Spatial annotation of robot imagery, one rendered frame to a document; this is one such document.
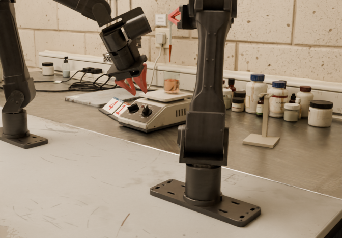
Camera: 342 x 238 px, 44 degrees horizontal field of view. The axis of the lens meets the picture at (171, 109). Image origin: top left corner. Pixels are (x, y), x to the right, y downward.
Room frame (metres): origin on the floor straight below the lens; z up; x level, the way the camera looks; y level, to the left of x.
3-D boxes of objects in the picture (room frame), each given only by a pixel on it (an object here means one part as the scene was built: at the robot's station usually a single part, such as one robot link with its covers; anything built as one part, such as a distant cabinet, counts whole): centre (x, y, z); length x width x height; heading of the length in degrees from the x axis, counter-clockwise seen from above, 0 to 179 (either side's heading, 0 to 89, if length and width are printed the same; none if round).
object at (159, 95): (1.28, 0.02, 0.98); 0.12 x 0.12 x 0.01; 46
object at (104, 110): (1.41, 0.20, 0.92); 0.09 x 0.06 x 0.04; 29
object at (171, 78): (1.28, 0.00, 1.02); 0.06 x 0.05 x 0.08; 126
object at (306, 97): (1.38, -0.44, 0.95); 0.06 x 0.06 x 0.10
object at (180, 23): (1.21, -0.08, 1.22); 0.10 x 0.07 x 0.07; 135
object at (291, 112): (1.32, -0.38, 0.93); 0.05 x 0.05 x 0.05
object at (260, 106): (1.38, -0.30, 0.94); 0.03 x 0.03 x 0.08
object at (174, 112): (1.26, 0.04, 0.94); 0.22 x 0.13 x 0.08; 136
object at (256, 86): (1.44, -0.29, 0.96); 0.07 x 0.07 x 0.13
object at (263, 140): (1.08, -0.24, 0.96); 0.08 x 0.08 x 0.13; 64
